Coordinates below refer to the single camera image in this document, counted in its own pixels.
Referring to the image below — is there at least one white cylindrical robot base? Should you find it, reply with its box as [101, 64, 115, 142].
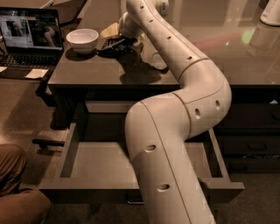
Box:
[260, 0, 280, 26]

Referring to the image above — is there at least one metal drawer handle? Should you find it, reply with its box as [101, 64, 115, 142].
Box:
[126, 192, 144, 205]

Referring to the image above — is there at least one dark side drawer cabinet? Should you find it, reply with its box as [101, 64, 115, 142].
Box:
[214, 86, 280, 173]

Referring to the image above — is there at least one black chair base leg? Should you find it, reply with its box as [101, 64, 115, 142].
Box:
[32, 139, 65, 149]

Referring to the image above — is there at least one white sticky note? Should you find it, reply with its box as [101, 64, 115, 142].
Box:
[26, 69, 48, 79]

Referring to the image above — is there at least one grey cabinet counter unit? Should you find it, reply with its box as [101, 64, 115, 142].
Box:
[48, 0, 280, 124]

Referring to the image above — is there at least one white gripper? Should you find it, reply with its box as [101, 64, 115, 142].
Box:
[101, 12, 143, 39]

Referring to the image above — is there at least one clear plastic water bottle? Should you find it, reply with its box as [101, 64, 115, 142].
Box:
[150, 52, 167, 70]

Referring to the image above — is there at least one white ceramic bowl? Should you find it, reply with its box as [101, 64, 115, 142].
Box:
[66, 29, 99, 55]

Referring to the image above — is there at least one open grey top drawer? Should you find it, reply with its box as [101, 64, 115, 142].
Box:
[39, 101, 244, 204]

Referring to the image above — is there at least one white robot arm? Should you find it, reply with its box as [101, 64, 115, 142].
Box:
[119, 0, 232, 224]

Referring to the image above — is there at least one black laptop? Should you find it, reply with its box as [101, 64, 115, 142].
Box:
[0, 7, 64, 80]

